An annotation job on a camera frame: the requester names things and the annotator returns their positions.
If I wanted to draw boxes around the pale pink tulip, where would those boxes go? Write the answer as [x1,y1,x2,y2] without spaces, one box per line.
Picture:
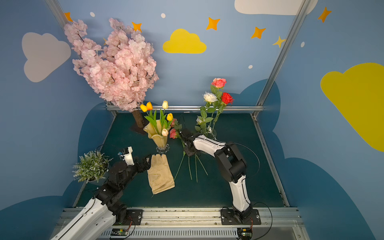
[162,129,169,137]

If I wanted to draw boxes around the white tulip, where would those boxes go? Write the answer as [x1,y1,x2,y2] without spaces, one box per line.
[160,101,169,130]

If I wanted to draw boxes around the orange yellow tulip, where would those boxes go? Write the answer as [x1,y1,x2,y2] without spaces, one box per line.
[140,102,159,134]

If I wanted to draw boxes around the red rose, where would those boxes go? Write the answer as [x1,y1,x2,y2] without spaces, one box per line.
[211,91,234,130]

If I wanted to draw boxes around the pink rose with stem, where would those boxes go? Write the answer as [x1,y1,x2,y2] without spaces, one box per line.
[206,77,228,133]

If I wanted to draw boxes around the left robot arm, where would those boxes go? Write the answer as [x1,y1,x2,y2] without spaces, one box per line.
[52,155,151,240]

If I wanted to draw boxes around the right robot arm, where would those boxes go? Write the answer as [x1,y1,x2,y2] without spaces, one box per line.
[179,129,253,222]

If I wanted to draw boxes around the cream work glove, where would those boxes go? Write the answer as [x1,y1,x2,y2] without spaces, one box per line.
[148,154,175,195]

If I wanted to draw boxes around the clear glass vase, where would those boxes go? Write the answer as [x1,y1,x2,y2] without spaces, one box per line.
[204,127,217,140]

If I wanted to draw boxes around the yellow fluted glass vase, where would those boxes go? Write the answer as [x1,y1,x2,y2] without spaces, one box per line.
[144,120,170,155]

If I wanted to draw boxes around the small potted green plant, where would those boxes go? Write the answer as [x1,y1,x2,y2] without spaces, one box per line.
[73,150,113,186]

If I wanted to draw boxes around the left circuit board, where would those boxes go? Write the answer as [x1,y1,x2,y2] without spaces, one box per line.
[110,229,130,238]

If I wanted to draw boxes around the circuit board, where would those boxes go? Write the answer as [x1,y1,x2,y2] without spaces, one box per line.
[237,228,253,240]
[110,229,130,238]

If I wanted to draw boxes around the pink cherry blossom tree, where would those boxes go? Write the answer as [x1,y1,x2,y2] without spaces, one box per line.
[64,18,159,112]

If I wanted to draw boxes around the right circuit board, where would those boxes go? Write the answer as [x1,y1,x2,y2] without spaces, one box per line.
[237,228,253,240]

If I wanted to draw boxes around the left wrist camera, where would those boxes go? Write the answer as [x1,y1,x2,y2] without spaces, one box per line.
[118,147,135,166]

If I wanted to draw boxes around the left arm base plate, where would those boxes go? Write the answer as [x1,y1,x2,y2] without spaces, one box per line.
[119,209,144,226]

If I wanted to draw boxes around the aluminium back frame rail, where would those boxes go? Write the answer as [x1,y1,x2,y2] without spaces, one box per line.
[106,104,264,112]

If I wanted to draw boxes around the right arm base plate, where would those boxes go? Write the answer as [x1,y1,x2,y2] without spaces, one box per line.
[220,208,262,226]

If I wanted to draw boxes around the front aluminium rail base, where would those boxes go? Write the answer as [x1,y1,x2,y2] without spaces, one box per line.
[49,206,310,240]

